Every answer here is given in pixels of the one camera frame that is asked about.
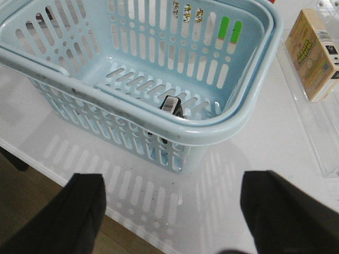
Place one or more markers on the clear acrylic shelf right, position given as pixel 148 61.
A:
pixel 320 119

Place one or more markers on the light blue plastic basket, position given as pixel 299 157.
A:
pixel 106 66

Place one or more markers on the beige carton box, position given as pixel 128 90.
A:
pixel 314 55

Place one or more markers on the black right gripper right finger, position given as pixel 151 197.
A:
pixel 284 219

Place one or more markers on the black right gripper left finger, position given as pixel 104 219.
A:
pixel 69 223

